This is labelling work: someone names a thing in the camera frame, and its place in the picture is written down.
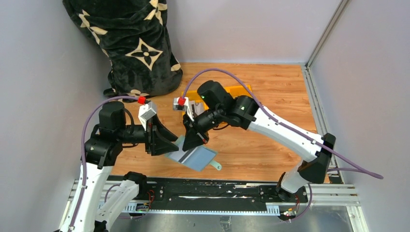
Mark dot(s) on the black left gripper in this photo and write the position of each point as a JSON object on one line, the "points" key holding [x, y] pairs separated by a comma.
{"points": [[151, 138]]}

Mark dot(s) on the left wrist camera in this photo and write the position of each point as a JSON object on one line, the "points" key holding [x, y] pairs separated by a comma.
{"points": [[146, 112]]}

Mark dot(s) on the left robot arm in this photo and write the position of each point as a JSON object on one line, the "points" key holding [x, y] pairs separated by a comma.
{"points": [[99, 154]]}

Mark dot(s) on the black floral blanket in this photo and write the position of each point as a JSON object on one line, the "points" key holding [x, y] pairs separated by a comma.
{"points": [[133, 35]]}

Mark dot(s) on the white cards in bin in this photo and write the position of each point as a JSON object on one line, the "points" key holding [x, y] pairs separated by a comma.
{"points": [[197, 108]]}

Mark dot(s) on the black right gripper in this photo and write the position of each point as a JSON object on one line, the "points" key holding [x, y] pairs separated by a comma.
{"points": [[195, 126]]}

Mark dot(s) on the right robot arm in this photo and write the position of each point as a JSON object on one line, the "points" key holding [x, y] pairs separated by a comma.
{"points": [[244, 112]]}

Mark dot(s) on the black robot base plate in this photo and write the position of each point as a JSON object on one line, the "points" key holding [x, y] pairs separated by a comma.
{"points": [[195, 195]]}

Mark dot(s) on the yellow bin with white cards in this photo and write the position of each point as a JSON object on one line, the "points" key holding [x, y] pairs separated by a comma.
{"points": [[193, 96]]}

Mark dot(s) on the grey card with magnetic stripe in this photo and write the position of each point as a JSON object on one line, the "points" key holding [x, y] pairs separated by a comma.
{"points": [[180, 156]]}

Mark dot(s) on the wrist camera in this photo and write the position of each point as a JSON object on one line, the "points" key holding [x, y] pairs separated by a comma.
{"points": [[146, 112], [183, 104]]}

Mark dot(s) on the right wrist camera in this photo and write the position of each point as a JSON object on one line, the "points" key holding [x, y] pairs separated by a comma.
{"points": [[183, 104]]}

